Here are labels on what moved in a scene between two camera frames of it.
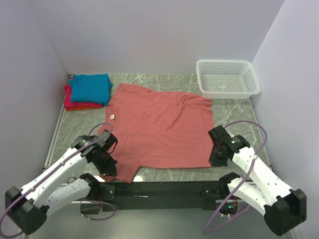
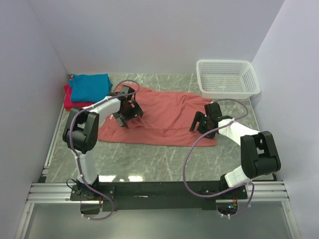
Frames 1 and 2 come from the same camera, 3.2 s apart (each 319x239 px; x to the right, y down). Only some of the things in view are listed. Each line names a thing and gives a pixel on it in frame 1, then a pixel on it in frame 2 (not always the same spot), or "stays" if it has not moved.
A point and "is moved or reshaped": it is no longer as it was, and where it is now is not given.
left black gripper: (110, 169) -> (135, 111)
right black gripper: (214, 161) -> (199, 117)
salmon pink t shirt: (156, 130) is moved or reshaped
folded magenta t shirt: (69, 104) stays
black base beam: (161, 196) stays
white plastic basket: (227, 79) stays
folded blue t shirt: (93, 88) stays
